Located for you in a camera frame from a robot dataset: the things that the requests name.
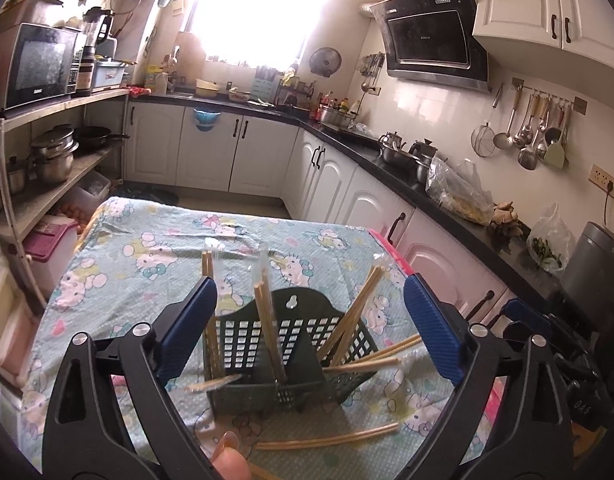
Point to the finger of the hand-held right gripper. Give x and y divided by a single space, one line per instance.
529 314

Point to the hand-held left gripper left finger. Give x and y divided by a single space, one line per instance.
187 325

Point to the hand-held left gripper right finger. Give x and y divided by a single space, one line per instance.
434 330

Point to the wooden chopstick pair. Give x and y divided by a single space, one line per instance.
264 472
349 315
362 365
209 300
327 437
399 345
214 383
269 330

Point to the green plastic utensil basket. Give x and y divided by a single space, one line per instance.
297 355

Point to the person's left hand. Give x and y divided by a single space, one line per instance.
232 465

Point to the plastic bag of greens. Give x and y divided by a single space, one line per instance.
549 240

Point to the grey rice cooker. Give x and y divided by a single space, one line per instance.
594 270

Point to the cartoon cat printed cloth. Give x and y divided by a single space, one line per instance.
137 240

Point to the ginger root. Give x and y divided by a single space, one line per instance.
507 217

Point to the clear bag of food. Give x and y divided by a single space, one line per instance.
459 192

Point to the red lidded storage box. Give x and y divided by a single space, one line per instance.
49 245

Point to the green spatula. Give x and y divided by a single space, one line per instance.
557 155

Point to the dark steel kettle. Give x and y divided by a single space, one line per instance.
424 157

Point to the steel ladle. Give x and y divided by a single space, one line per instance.
504 137

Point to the steel mesh strainer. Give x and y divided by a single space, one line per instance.
483 140

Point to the white lower kitchen cabinets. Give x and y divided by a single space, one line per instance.
257 155

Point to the black kitchen countertop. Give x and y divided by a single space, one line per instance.
367 157

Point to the steel teapot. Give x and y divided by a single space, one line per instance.
393 149

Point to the blue hanging bowl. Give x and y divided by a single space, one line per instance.
207 119

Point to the black frying pan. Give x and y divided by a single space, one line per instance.
94 136

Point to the stacked steel pots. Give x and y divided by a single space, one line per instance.
54 155

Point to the steel cooking pot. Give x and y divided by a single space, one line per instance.
337 116

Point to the yellow container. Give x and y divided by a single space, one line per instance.
207 89

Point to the grey knife holder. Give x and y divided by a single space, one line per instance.
265 82

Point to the wooden shelf rack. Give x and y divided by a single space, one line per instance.
52 105

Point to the grey plastic tray box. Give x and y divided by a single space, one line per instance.
107 76

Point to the black blender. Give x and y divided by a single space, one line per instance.
94 45

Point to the black range hood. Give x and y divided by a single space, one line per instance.
427 35

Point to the black microwave oven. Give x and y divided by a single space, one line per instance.
32 65

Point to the white upper kitchen cabinet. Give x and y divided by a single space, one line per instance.
537 5

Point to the bright kitchen window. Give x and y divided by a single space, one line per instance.
257 10

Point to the cardboard box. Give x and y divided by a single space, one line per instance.
29 10

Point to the wall power socket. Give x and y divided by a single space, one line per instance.
603 177

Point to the wall utensil rail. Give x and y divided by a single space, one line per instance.
547 94

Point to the small round wall fan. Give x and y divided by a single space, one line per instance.
325 61

